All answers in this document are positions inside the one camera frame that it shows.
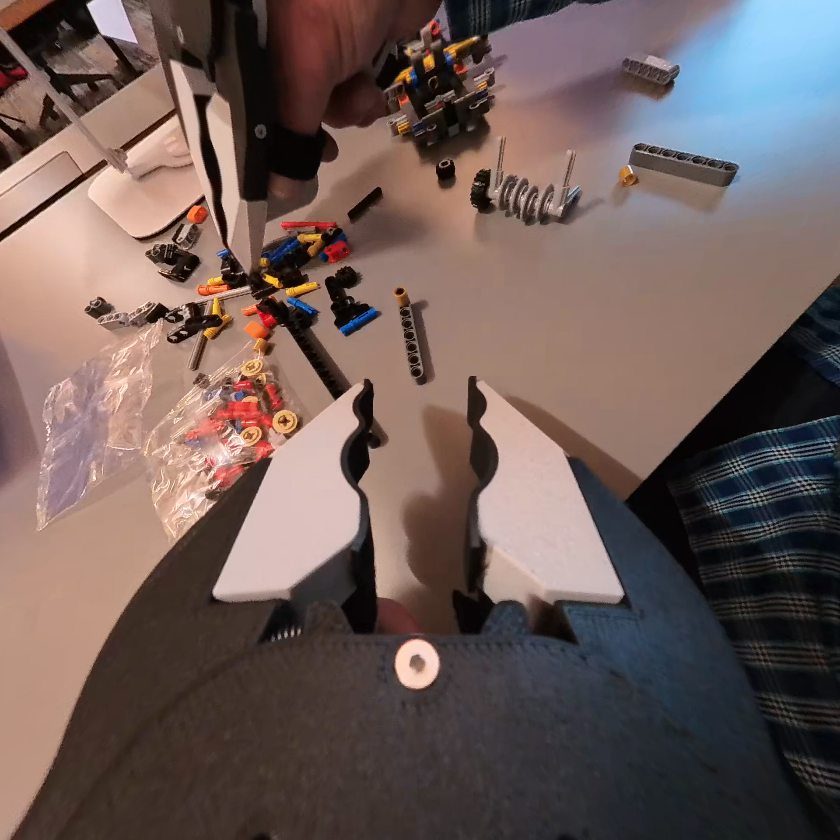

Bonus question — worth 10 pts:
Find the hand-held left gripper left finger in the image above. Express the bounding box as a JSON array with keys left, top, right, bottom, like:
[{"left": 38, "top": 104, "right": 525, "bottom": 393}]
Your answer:
[{"left": 212, "top": 378, "right": 378, "bottom": 634}]

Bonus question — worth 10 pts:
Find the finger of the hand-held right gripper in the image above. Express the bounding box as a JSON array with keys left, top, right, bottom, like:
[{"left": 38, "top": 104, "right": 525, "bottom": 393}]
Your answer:
[
  {"left": 241, "top": 196, "right": 271, "bottom": 280},
  {"left": 168, "top": 62, "right": 256, "bottom": 275}
]

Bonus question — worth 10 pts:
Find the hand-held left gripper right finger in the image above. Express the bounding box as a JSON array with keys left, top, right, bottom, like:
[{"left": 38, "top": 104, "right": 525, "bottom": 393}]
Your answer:
[{"left": 453, "top": 377, "right": 626, "bottom": 632}]

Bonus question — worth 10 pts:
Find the pile of lego pieces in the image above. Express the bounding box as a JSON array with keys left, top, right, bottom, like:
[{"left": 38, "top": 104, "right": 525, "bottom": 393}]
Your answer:
[{"left": 83, "top": 203, "right": 380, "bottom": 376}]

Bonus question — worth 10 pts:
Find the grey worm gear lego assembly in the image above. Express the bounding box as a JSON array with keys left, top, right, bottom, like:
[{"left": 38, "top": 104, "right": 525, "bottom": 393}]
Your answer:
[{"left": 470, "top": 136, "right": 583, "bottom": 226}]

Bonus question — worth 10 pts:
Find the long grey lego beam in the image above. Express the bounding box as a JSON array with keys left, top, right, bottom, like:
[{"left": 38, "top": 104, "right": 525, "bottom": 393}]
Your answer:
[{"left": 629, "top": 143, "right": 740, "bottom": 186}]

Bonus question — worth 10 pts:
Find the person's right forearm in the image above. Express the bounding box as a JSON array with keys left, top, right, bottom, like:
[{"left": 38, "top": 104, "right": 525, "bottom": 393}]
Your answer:
[{"left": 445, "top": 0, "right": 614, "bottom": 42}]

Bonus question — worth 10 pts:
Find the clear bag of lego pins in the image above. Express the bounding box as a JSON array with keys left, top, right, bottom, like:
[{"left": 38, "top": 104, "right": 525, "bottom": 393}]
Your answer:
[{"left": 146, "top": 338, "right": 304, "bottom": 542}]

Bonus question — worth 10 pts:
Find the long black lego beam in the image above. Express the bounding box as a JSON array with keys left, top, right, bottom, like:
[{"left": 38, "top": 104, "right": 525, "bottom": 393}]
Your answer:
[{"left": 279, "top": 305, "right": 385, "bottom": 450}]

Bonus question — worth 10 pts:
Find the dark lego beam with tan pin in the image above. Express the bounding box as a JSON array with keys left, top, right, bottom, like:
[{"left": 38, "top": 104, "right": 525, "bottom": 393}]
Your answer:
[{"left": 392, "top": 286, "right": 429, "bottom": 386}]

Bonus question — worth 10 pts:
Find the multicoloured lego gearbox assembly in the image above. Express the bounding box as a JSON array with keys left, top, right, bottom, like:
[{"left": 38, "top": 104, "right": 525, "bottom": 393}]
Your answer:
[{"left": 382, "top": 21, "right": 494, "bottom": 147}]

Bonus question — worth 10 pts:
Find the short light grey lego beam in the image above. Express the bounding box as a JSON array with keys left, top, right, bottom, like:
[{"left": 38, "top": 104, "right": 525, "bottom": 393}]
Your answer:
[{"left": 622, "top": 55, "right": 681, "bottom": 85}]

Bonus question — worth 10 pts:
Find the person's right hand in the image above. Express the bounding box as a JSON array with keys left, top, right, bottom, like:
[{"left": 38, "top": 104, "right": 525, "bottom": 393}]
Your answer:
[{"left": 266, "top": 0, "right": 447, "bottom": 165}]

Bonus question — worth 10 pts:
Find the blue plaid shirt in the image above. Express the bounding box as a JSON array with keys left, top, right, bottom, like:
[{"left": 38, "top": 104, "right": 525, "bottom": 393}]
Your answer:
[{"left": 668, "top": 282, "right": 840, "bottom": 840}]

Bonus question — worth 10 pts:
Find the empty clear plastic bag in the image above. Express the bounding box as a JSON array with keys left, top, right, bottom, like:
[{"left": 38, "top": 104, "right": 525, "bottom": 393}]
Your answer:
[{"left": 36, "top": 322, "right": 164, "bottom": 531}]

